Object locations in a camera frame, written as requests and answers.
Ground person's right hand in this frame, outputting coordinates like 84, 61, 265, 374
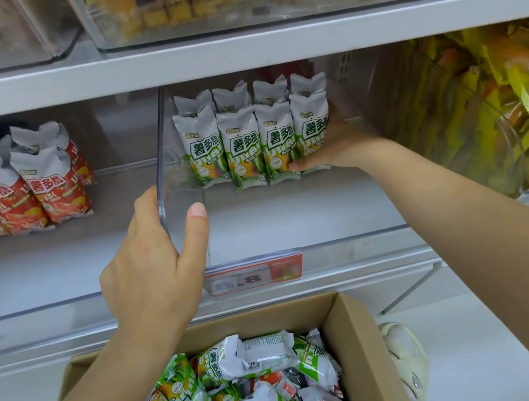
279, 92, 391, 186

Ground person's left hand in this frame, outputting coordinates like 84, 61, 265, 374
86, 177, 228, 357

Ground green snack packet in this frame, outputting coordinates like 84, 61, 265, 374
287, 87, 339, 176

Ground person's right forearm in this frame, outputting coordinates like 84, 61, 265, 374
357, 113, 529, 401

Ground rows of green packets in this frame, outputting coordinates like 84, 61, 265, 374
168, 67, 342, 200

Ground red price tag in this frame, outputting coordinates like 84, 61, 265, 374
200, 250, 308, 299

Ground white metal shelf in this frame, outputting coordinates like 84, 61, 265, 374
0, 202, 529, 382
0, 0, 529, 119

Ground pile of mixed snack packets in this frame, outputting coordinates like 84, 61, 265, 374
107, 318, 356, 401

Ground brown cardboard box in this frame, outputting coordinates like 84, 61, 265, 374
47, 280, 415, 401

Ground group of red snack packets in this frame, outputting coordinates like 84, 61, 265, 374
0, 115, 101, 240

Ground pile of yellow snack bags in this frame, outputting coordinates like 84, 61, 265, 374
372, 18, 529, 213

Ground white shoe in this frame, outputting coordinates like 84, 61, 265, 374
377, 316, 436, 401

